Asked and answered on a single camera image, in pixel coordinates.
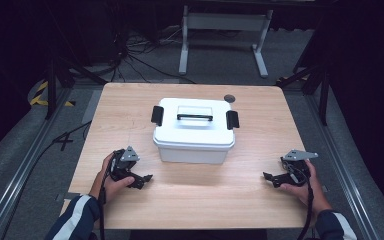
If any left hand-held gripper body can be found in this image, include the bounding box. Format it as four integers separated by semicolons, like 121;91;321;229
108;145;141;182

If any grey floor rail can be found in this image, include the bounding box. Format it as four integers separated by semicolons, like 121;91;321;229
0;87;73;240
304;94;376;240

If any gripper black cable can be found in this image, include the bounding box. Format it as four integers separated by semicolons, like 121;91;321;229
288;163;315;240
98;166;112;240

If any yellow black hazard tape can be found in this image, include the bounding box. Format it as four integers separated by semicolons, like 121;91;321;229
29;80;76;108

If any white plastic storage box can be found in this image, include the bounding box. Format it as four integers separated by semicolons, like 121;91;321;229
150;97;241;165

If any bundle of black floor cables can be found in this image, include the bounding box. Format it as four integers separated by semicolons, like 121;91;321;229
106;29;198;84

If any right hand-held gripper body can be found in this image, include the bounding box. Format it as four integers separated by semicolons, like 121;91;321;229
279;149;319;187

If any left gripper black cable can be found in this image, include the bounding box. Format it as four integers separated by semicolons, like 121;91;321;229
98;166;112;240

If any person's right hand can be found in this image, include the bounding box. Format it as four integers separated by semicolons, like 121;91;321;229
279;159;333;216

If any white metal desk frame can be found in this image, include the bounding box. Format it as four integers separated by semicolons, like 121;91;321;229
178;4;274;79

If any black tripod stand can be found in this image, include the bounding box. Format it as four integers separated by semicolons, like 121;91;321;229
29;39;108;120
276;63;331;127

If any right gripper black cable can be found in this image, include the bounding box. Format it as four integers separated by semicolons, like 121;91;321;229
288;163;315;240

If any person's left hand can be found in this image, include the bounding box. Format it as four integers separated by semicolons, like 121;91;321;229
88;152;136;203

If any black floor cable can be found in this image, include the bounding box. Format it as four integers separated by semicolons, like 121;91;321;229
0;120;93;240

